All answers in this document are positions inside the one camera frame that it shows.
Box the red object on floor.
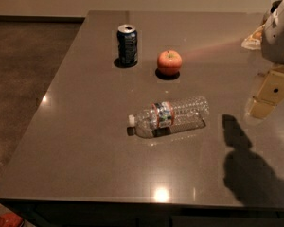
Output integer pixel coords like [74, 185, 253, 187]
[0, 213, 24, 227]

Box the clear plastic water bottle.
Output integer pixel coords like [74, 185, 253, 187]
[128, 96, 209, 139]

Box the blue soda can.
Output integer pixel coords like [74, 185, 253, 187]
[116, 24, 138, 67]

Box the red apple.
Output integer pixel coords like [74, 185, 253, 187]
[157, 50, 183, 77]

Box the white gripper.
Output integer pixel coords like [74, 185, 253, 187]
[247, 0, 284, 119]

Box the snack bag on table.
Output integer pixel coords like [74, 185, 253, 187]
[241, 26, 264, 50]

